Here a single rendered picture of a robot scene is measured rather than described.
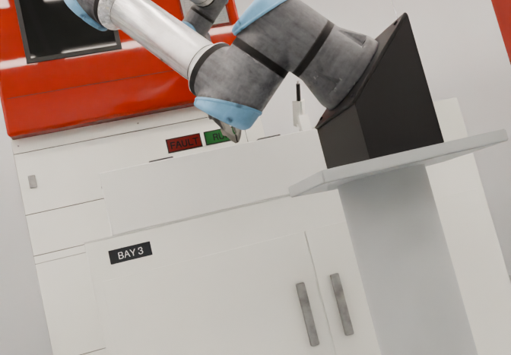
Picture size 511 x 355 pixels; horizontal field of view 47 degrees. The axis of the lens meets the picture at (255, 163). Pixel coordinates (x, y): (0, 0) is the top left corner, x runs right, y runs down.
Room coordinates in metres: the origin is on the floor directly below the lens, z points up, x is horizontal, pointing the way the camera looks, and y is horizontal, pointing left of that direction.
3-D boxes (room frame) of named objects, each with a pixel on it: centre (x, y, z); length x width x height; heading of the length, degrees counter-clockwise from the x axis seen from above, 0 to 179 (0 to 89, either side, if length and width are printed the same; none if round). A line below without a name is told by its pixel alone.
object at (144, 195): (1.36, 0.08, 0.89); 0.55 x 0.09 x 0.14; 104
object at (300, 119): (1.68, -0.16, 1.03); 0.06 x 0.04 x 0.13; 14
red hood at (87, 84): (2.21, 0.42, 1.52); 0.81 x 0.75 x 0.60; 104
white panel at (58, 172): (1.91, 0.34, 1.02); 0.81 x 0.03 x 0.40; 104
